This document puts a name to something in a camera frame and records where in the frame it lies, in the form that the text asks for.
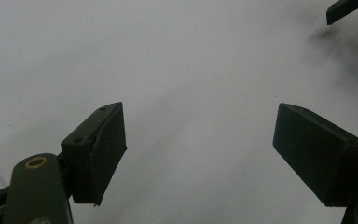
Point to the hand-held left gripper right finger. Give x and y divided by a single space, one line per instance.
317 155

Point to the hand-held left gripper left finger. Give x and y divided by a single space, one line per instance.
94 155

